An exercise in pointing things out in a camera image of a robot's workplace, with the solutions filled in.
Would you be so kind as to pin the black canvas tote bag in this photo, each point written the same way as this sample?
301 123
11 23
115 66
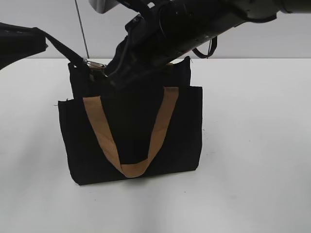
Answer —
151 128

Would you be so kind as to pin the metal zipper pull with ring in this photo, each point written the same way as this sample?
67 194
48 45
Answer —
98 67

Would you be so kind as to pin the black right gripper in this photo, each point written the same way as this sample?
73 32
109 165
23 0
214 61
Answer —
145 55

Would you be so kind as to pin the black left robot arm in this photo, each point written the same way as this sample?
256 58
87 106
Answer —
18 42

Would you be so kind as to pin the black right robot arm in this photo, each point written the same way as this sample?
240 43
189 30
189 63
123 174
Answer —
205 20

